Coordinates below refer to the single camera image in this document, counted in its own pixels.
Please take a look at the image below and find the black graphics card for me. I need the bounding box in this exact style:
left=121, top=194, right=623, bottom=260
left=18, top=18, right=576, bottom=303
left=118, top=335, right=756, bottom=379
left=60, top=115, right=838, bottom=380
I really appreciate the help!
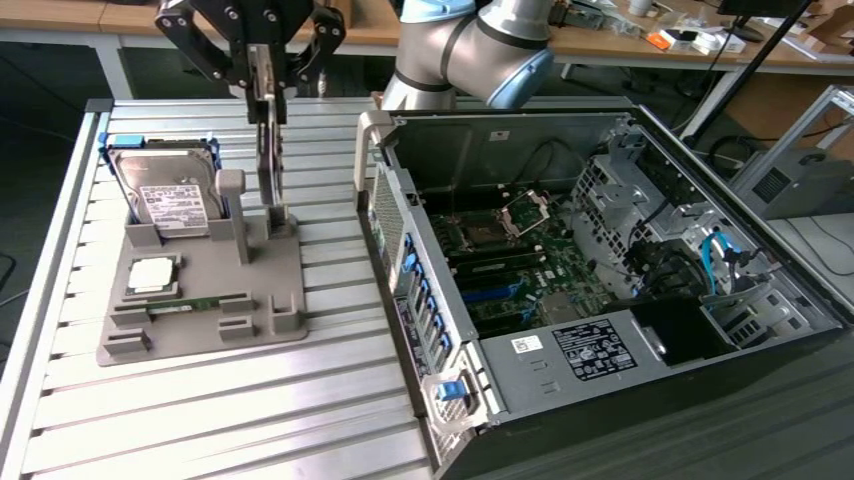
left=245, top=43, right=291, bottom=209

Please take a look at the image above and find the silver hard disk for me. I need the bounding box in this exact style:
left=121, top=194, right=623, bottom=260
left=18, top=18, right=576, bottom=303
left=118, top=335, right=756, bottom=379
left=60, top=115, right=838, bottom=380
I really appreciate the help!
left=108, top=146, right=221, bottom=239

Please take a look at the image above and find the silver CPU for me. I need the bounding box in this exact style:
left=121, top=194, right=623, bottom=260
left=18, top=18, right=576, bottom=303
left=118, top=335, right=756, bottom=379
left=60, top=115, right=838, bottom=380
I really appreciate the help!
left=125, top=258, right=178, bottom=294

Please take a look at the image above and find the blue wire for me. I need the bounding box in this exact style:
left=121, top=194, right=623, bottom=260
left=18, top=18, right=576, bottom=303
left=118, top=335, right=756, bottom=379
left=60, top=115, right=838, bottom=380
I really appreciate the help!
left=699, top=227, right=740, bottom=301

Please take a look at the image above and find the wooden desk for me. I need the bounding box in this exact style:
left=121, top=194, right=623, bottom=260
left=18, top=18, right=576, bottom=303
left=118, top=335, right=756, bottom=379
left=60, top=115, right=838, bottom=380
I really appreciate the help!
left=0, top=0, right=405, bottom=101
left=552, top=0, right=854, bottom=121

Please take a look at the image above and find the white box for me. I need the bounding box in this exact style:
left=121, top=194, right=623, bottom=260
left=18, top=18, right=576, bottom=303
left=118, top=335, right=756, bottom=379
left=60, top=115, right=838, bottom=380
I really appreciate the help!
left=692, top=30, right=748, bottom=55

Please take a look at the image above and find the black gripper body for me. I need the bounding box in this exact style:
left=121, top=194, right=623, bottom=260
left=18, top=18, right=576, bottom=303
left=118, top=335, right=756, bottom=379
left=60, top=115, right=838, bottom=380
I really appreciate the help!
left=189, top=0, right=315, bottom=51

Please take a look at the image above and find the grey computer tower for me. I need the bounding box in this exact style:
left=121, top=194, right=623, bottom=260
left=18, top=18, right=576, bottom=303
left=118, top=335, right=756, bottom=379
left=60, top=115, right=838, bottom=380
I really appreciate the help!
left=730, top=147, right=854, bottom=221

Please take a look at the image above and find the grey metal part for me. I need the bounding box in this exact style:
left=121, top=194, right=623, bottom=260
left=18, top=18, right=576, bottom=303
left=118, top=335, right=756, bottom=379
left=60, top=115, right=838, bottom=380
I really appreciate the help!
left=552, top=0, right=612, bottom=29

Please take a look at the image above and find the blue expansion slot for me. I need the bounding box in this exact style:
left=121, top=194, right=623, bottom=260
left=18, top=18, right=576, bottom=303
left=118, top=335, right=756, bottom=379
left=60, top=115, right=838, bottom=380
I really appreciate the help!
left=460, top=282, right=532, bottom=304

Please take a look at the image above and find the orange box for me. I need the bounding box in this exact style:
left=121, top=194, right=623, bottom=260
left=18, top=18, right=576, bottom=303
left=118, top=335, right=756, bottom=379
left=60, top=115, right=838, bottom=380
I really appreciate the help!
left=649, top=28, right=699, bottom=52

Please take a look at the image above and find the green RAM stick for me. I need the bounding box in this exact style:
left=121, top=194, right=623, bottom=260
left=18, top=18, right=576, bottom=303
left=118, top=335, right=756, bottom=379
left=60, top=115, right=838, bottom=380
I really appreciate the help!
left=145, top=297, right=225, bottom=315

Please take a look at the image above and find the metal CPU socket cover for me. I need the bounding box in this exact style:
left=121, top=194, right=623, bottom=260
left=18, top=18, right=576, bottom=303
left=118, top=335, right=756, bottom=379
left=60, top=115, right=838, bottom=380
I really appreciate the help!
left=499, top=189, right=556, bottom=236

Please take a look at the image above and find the open black PC case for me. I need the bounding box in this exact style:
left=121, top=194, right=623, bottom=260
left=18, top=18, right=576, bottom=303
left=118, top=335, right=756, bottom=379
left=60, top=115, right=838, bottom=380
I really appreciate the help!
left=351, top=102, right=848, bottom=480

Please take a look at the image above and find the grey parts rack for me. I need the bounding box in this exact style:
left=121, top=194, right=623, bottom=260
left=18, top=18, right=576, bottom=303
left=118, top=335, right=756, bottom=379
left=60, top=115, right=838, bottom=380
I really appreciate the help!
left=96, top=168, right=309, bottom=369

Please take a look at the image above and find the brown cardboard piece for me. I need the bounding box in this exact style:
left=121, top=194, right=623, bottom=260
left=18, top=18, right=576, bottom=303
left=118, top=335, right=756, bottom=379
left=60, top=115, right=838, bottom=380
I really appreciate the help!
left=803, top=0, right=854, bottom=56

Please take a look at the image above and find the perforated metal drive cage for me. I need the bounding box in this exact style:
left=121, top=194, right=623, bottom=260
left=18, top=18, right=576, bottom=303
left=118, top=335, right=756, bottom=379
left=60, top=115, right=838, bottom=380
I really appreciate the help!
left=571, top=152, right=659, bottom=261

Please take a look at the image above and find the CPU socket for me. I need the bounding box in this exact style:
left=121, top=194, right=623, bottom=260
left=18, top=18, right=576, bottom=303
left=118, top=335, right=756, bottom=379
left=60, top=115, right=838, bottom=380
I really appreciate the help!
left=459, top=212, right=509, bottom=249

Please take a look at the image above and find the grey metal disk bay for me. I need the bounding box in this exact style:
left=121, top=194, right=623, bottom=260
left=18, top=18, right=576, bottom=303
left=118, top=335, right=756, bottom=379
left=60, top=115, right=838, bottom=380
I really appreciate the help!
left=699, top=282, right=812, bottom=351

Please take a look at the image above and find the grey power supply unit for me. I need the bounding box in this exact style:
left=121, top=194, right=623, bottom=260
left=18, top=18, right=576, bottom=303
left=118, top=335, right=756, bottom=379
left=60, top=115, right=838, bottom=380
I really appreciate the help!
left=473, top=309, right=668, bottom=419

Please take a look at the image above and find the green motherboard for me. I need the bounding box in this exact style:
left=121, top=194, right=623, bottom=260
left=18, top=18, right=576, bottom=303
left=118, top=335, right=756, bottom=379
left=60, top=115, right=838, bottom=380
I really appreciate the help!
left=425, top=199, right=619, bottom=337

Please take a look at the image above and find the aluminium profile frame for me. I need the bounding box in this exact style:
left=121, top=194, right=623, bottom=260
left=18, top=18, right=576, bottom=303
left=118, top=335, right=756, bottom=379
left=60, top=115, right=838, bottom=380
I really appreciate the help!
left=766, top=83, right=854, bottom=166

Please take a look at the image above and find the black monitor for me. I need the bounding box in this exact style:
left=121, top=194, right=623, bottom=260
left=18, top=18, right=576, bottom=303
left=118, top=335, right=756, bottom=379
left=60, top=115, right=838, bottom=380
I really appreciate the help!
left=718, top=0, right=812, bottom=42

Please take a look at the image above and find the blue disk caddy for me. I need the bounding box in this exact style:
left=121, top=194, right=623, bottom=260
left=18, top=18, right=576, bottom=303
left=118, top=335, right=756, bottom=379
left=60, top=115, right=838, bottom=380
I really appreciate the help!
left=97, top=131, right=224, bottom=226

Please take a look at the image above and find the black tripod pole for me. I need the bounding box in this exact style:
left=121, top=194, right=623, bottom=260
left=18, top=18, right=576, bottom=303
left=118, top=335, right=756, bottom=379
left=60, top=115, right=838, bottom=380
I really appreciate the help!
left=679, top=0, right=820, bottom=146

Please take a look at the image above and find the silver chipset heatsink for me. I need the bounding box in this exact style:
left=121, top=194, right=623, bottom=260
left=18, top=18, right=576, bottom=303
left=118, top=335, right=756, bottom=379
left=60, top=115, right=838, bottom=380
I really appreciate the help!
left=539, top=294, right=583, bottom=324

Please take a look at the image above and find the black cable bundle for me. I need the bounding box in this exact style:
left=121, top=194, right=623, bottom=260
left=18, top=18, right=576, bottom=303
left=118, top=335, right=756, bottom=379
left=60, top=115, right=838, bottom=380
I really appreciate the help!
left=625, top=237, right=708, bottom=301

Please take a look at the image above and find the black wire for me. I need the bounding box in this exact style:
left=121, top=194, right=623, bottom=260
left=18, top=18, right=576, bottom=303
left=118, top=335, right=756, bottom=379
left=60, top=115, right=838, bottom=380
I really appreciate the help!
left=723, top=247, right=782, bottom=295

